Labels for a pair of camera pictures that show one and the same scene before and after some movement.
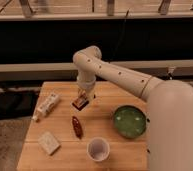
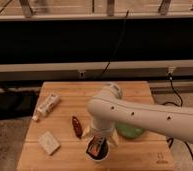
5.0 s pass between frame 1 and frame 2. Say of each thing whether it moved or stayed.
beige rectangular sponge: stayed
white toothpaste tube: stayed
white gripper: moved
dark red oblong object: stayed
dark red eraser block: moved
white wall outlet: stayed
